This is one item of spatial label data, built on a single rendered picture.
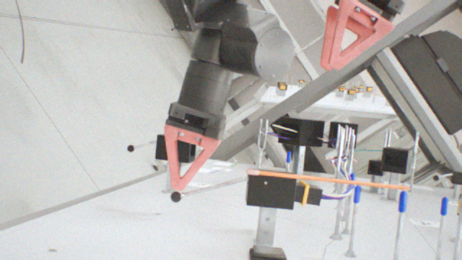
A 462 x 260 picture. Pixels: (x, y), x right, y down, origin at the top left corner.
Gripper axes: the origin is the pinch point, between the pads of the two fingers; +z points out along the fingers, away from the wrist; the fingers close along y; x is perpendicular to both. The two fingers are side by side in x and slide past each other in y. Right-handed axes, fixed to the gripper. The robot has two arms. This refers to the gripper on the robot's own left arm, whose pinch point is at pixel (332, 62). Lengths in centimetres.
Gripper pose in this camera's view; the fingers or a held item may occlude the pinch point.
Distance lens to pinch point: 70.1
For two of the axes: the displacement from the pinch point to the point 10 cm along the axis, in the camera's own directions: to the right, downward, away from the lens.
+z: -5.1, 8.6, 0.6
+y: -0.1, -0.7, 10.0
